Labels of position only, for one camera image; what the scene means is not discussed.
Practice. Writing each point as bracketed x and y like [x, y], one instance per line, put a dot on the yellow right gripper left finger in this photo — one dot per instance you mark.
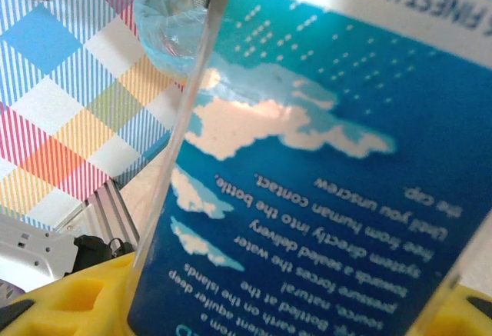
[57, 313]

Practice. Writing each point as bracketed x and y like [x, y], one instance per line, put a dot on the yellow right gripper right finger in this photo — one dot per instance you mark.
[469, 317]

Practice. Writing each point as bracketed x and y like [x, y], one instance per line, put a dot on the blue label water bottle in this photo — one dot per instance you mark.
[307, 159]

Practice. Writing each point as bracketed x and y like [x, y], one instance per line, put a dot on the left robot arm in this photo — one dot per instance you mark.
[30, 251]

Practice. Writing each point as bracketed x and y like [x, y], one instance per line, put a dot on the aluminium side rail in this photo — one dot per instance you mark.
[111, 213]

